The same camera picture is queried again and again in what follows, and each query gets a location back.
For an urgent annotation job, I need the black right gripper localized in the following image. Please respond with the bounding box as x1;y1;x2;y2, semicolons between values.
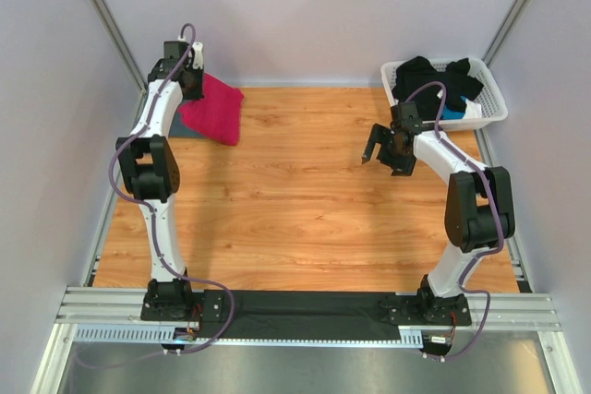
362;125;416;178

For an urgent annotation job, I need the pink t shirt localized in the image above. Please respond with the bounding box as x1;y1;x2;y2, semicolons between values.
179;74;245;146

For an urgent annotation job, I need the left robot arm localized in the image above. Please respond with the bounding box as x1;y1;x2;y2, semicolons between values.
112;37;203;324

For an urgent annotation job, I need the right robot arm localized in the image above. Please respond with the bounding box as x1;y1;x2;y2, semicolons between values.
362;101;515;326

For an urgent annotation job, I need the folded grey-blue t shirt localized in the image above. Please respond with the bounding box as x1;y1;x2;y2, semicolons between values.
168;111;204;139

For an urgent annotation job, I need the black t shirt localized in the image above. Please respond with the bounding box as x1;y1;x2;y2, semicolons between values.
392;56;483;121

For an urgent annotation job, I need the blue t shirt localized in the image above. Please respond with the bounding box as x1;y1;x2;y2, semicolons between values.
440;106;465;121

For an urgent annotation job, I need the white cloth in basket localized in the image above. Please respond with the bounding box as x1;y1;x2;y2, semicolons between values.
463;99;483;120

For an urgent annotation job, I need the white plastic laundry basket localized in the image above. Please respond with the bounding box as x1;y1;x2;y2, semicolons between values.
380;57;508;132

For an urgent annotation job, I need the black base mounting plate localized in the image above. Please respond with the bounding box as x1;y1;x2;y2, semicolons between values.
140;290;473;342

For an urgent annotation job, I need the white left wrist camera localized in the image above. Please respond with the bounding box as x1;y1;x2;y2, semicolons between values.
190;42;204;69

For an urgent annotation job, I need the left aluminium corner post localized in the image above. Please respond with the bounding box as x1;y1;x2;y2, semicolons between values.
90;0;147;92

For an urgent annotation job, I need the aluminium corner post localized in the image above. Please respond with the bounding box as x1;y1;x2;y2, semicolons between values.
482;0;530;66
90;0;147;92

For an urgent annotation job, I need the right aluminium corner post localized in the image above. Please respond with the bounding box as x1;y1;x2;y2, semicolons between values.
482;0;530;66

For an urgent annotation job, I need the aluminium frame rail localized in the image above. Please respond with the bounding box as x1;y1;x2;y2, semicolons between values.
56;287;561;331

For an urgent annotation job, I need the white slotted cable duct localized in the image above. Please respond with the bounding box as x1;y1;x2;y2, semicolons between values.
72;324;452;349

